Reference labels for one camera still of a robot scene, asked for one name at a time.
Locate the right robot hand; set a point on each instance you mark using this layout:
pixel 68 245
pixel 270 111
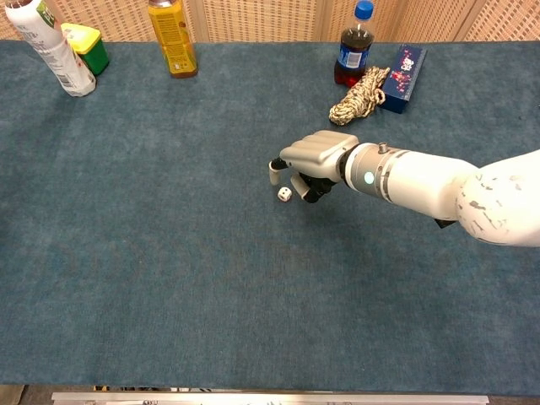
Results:
pixel 318 162

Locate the white die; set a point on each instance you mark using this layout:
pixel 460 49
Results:
pixel 284 194

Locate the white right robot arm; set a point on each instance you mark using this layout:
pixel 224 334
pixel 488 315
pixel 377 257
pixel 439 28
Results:
pixel 443 187

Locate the blue printed carton box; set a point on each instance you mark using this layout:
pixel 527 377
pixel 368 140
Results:
pixel 403 80

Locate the cola bottle blue cap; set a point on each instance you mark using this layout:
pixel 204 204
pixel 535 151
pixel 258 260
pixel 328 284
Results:
pixel 354 46

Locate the blue felt table mat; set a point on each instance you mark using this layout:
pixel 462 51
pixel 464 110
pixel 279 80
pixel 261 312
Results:
pixel 211 253

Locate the woven rattan screen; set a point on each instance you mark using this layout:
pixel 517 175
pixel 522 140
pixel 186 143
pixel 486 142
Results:
pixel 295 19

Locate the yellow juice bottle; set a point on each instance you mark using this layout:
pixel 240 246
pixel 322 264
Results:
pixel 173 38

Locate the green container yellow lid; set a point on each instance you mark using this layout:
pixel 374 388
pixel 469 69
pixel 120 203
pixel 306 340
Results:
pixel 88 48

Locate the white labelled bottle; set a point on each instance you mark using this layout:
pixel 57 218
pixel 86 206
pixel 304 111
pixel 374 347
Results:
pixel 50 46

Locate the aluminium profile rail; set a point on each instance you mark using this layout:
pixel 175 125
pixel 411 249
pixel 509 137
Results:
pixel 270 398

